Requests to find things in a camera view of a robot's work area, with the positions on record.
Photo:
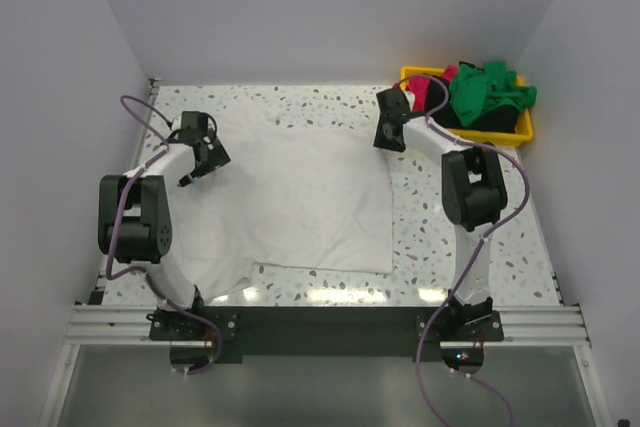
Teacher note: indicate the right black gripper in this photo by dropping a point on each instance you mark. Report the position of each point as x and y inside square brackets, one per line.
[388, 132]

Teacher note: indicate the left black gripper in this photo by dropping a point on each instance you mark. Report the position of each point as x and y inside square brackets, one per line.
[211, 157]

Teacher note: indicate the white t shirt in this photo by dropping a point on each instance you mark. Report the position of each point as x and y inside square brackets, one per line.
[300, 197]

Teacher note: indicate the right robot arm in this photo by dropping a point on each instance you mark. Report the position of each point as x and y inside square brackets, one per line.
[473, 193]

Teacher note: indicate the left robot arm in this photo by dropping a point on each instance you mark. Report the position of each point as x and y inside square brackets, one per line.
[135, 230]

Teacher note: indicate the pink t shirt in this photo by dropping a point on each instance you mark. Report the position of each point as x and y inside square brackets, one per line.
[424, 95]

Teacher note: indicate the green t shirt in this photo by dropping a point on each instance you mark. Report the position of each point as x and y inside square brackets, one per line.
[478, 91]

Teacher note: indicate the black t shirt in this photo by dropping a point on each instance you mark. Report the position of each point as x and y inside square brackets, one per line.
[501, 120]

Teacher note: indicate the yellow plastic bin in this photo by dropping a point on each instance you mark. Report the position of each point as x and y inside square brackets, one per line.
[524, 131]

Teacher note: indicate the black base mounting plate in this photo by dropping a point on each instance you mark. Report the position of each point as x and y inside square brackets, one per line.
[227, 335]

